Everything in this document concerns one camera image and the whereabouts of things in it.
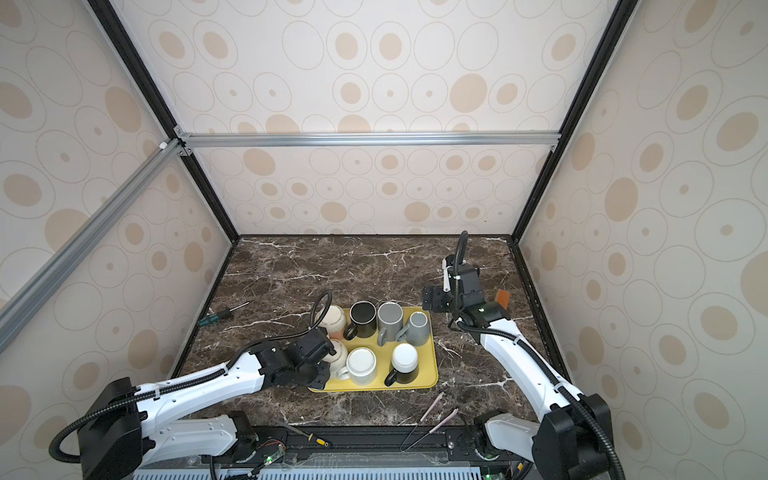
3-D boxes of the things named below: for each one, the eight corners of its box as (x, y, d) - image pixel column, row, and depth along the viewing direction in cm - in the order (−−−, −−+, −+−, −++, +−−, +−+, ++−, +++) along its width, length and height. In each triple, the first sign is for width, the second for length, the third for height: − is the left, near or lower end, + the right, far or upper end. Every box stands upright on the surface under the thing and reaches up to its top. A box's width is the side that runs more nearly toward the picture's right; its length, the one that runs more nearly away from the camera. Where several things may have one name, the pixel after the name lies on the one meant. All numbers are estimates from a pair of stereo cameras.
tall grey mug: (378, 350, 92) (376, 332, 83) (379, 320, 99) (377, 301, 90) (402, 350, 92) (404, 332, 83) (401, 320, 99) (403, 301, 90)
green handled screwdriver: (201, 326, 97) (198, 323, 95) (201, 322, 98) (198, 318, 96) (250, 308, 101) (248, 304, 100) (250, 304, 102) (247, 301, 101)
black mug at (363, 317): (347, 342, 93) (343, 327, 86) (349, 317, 99) (346, 300, 91) (376, 342, 93) (374, 327, 86) (377, 317, 99) (375, 300, 91)
